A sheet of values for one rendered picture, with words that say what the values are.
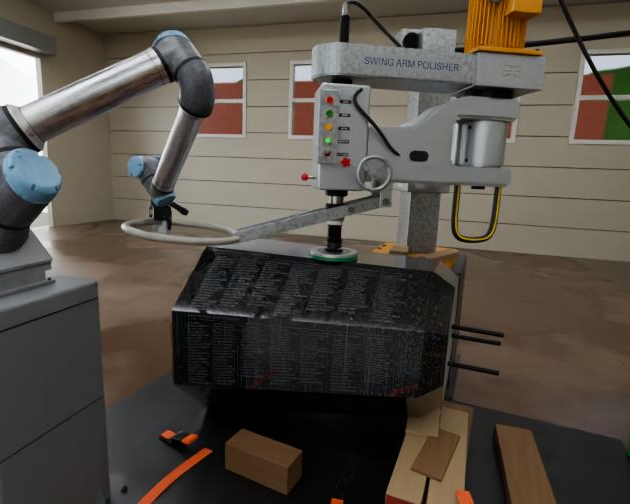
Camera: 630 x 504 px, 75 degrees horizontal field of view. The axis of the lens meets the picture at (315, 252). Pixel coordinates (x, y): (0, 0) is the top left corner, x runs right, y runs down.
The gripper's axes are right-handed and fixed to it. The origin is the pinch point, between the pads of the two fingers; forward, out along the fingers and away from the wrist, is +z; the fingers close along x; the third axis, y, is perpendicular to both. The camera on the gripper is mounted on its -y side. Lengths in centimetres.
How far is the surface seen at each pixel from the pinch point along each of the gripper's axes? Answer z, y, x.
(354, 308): 13, -48, 83
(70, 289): 7, 45, 50
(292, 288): 12, -35, 57
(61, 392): 39, 49, 55
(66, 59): -199, -55, -801
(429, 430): 62, -76, 107
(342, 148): -48, -49, 63
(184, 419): 89, -8, 16
